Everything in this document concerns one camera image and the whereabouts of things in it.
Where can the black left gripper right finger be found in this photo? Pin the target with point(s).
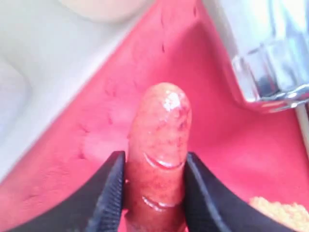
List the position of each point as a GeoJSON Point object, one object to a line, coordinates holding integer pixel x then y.
{"type": "Point", "coordinates": [210, 206]}

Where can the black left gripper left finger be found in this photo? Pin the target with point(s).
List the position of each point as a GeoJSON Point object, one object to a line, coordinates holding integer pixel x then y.
{"type": "Point", "coordinates": [94, 207]}

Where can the orange fried nugget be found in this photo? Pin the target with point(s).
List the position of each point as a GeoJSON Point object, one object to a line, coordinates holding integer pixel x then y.
{"type": "Point", "coordinates": [294, 216]}

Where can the red sausage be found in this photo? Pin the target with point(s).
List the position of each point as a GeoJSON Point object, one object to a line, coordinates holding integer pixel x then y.
{"type": "Point", "coordinates": [157, 148]}

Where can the red tablecloth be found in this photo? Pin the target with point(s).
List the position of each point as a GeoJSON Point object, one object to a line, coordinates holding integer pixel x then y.
{"type": "Point", "coordinates": [253, 154]}

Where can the white perforated plastic basket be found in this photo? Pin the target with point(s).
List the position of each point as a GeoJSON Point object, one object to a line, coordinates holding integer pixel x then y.
{"type": "Point", "coordinates": [15, 92]}

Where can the shiny steel cup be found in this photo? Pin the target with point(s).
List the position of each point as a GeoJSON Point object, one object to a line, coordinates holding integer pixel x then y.
{"type": "Point", "coordinates": [267, 43]}

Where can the cream plastic bin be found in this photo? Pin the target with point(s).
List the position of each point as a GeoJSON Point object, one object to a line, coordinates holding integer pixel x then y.
{"type": "Point", "coordinates": [107, 10]}

